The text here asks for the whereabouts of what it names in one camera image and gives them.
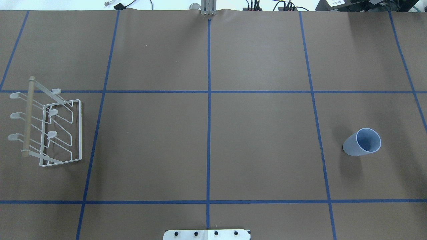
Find white wire cup holder rack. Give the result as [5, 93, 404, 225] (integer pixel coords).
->
[8, 76, 83, 167]

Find silver camera pole bracket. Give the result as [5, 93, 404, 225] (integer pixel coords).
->
[200, 0, 218, 15]

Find light blue plastic cup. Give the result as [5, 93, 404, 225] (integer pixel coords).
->
[343, 128, 382, 156]

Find black cables at table edge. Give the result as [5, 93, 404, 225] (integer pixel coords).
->
[246, 0, 299, 12]

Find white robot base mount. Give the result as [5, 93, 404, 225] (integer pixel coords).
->
[163, 229, 251, 240]

